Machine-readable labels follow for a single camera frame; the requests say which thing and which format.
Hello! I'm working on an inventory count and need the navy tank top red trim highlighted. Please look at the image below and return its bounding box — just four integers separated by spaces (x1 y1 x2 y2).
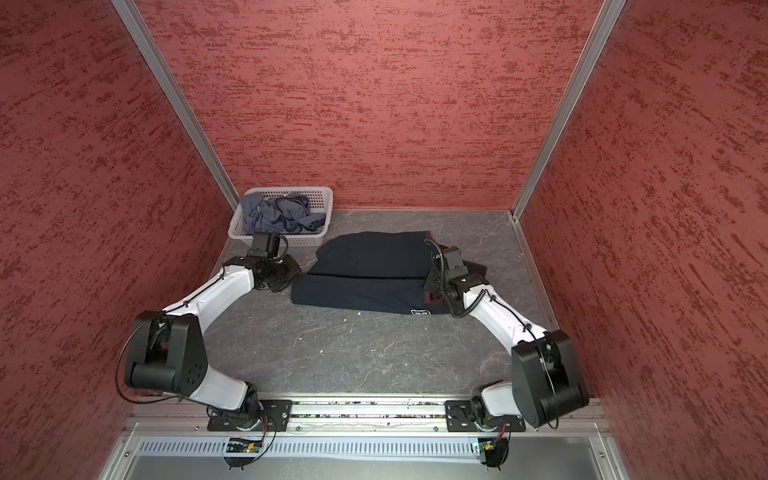
290 231 449 315

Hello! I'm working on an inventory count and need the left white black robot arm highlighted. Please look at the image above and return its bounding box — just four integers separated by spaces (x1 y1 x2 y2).
116 255 300 431

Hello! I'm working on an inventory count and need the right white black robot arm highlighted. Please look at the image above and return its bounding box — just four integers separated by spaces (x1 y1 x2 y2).
425 267 590 427

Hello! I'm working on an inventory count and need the grey-blue tank top in basket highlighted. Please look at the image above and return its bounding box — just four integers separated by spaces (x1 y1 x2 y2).
240 192 326 235

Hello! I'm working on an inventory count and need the white plastic laundry basket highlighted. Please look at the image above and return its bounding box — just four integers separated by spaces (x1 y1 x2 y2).
228 187 334 247

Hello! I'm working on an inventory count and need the left corner aluminium profile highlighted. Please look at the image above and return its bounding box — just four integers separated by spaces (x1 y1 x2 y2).
111 0 239 210

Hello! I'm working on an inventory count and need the corner aluminium profile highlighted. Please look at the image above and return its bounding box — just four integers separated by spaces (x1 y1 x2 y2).
111 0 239 210
511 0 626 222

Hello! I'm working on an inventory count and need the right corner aluminium profile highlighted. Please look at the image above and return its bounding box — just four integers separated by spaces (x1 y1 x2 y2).
511 0 626 222

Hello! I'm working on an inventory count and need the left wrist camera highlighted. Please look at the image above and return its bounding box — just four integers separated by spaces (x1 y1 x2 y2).
247 233 281 260

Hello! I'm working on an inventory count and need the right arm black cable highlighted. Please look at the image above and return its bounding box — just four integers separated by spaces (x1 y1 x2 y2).
424 238 490 319

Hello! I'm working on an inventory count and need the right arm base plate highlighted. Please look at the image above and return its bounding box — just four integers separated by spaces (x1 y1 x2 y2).
444 398 526 434

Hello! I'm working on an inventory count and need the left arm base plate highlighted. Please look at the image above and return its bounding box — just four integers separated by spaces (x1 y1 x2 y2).
207 399 294 434

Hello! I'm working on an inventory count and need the white slotted cable duct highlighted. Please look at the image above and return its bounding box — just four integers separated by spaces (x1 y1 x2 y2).
135 436 478 463

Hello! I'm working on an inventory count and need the left circuit board with wires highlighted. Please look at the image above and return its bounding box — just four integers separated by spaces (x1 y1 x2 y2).
223 438 264 470

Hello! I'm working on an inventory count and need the circuit board with wires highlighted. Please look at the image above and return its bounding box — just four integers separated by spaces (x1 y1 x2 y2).
223 438 264 470
476 438 509 469

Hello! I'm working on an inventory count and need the right circuit board with wires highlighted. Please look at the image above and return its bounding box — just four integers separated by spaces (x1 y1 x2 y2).
476 438 509 469

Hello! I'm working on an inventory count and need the aluminium front rail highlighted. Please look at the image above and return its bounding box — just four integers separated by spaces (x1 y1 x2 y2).
121 393 613 438

